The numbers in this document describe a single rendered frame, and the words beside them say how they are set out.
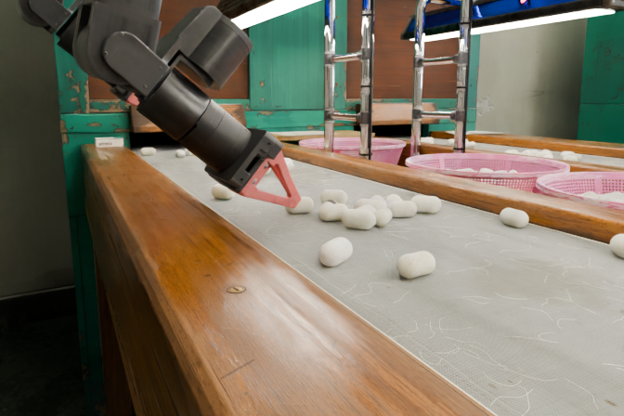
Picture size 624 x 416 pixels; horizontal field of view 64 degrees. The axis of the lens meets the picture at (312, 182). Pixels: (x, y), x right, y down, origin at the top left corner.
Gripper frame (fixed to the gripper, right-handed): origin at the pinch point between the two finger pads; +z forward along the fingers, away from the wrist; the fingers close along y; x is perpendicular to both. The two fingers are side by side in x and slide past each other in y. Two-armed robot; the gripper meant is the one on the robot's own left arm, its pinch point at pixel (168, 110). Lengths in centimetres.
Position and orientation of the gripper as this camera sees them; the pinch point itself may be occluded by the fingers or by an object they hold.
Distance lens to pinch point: 92.3
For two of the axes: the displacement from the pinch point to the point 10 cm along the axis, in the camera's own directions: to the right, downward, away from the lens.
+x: -5.8, 8.0, -1.5
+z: 6.8, 5.8, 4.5
